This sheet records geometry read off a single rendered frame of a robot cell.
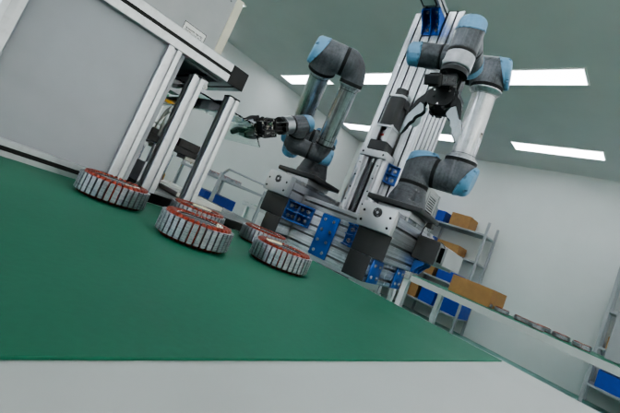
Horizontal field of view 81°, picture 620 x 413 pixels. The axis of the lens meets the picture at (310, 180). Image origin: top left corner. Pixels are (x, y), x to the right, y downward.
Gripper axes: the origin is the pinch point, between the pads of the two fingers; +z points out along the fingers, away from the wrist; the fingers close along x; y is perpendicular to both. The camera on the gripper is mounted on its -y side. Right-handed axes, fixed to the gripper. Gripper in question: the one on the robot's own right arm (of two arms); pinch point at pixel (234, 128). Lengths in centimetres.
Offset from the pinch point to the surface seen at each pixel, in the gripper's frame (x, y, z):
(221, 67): -19, 40, 25
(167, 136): -4, 39, 38
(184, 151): 2.5, 21.6, 28.2
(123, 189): 1, 58, 53
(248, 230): 16, 53, 28
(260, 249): 12, 70, 36
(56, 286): -3, 93, 66
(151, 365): -1, 102, 63
